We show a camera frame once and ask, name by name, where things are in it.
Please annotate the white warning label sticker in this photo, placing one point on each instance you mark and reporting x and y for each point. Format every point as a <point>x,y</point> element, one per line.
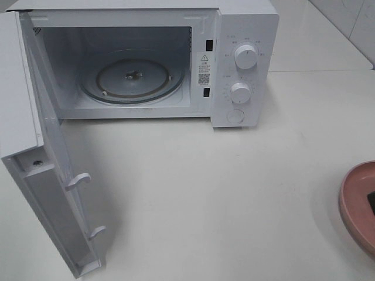
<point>204,65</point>

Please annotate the pink round plate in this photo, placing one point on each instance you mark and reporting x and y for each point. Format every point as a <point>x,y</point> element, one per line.
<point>354,208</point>

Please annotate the white microwave knob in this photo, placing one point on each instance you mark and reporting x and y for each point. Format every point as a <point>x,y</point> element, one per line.
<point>246,56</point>
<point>240,93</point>

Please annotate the white microwave oven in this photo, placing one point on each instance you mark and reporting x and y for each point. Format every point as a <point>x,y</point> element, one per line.
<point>73,31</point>

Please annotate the round white door button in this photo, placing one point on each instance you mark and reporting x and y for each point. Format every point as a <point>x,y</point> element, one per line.
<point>235,116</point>

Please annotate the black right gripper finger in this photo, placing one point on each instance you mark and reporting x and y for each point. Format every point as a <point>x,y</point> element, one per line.
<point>371,200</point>

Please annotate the white microwave door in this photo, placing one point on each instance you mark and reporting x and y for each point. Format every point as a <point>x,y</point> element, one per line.
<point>33,148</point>

